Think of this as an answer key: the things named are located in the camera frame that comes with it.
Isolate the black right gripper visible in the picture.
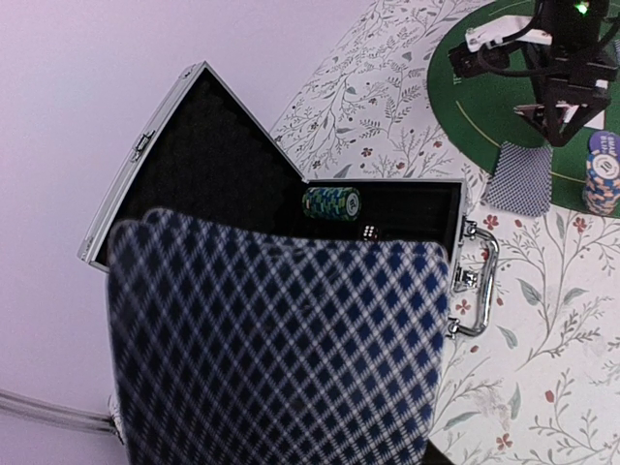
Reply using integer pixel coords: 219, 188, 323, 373
513, 1, 615, 147

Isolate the aluminium poker case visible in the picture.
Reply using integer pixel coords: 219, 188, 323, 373
77, 62, 499, 337

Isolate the blue playing card deck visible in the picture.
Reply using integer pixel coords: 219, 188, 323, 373
108, 209, 450, 464

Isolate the purple small blind button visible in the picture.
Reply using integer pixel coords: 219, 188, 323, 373
588, 131, 620, 157

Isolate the green round poker mat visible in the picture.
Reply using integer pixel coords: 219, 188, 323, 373
427, 1, 619, 212

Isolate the green poker chip stack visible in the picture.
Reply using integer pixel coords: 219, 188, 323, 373
301, 187, 361, 222

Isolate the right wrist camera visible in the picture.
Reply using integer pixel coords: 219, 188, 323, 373
449, 15, 552, 78

